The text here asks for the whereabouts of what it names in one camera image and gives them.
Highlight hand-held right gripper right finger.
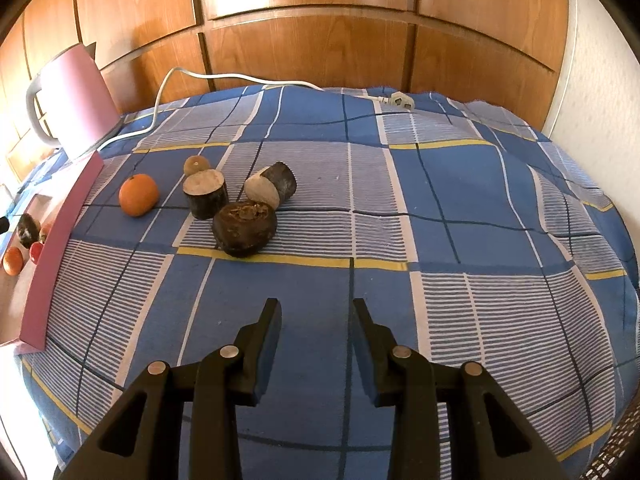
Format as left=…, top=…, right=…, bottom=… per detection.
left=352, top=298, right=568, bottom=480

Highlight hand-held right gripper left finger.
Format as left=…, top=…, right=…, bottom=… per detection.
left=52, top=298, right=283, bottom=480

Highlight dark brown lumpy fruit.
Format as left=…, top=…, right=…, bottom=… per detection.
left=212, top=200, right=278, bottom=258
left=16, top=213, right=42, bottom=249

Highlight dark cut cylinder piece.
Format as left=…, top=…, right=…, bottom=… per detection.
left=182, top=169, right=229, bottom=220
left=244, top=161, right=297, bottom=211

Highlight pink tray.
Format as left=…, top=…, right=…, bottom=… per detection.
left=0, top=152, right=106, bottom=353

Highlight blue plaid cloth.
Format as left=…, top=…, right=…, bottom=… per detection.
left=10, top=82, right=640, bottom=480

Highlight wicker chair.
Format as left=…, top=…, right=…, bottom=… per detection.
left=582, top=405, right=640, bottom=480

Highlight wooden wardrobe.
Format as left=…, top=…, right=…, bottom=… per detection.
left=0, top=0, right=571, bottom=181

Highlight pink electric kettle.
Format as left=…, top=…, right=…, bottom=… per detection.
left=26, top=42, right=123, bottom=161

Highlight white power cord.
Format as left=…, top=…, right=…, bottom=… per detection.
left=95, top=66, right=417, bottom=151

